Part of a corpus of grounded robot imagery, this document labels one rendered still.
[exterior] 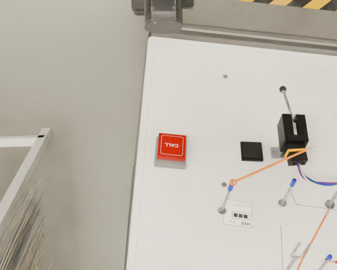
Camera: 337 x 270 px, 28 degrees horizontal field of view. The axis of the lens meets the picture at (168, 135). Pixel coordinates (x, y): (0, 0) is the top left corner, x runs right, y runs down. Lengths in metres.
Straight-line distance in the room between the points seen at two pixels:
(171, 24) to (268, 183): 0.38
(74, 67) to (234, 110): 1.09
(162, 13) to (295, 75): 0.48
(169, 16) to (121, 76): 1.33
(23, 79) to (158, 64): 1.05
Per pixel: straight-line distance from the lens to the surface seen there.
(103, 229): 2.48
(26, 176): 1.93
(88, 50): 2.29
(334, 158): 1.29
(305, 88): 1.37
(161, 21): 0.99
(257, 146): 1.25
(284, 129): 1.19
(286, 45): 1.43
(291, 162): 1.18
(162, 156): 1.18
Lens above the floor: 2.24
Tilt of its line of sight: 73 degrees down
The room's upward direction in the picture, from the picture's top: 176 degrees clockwise
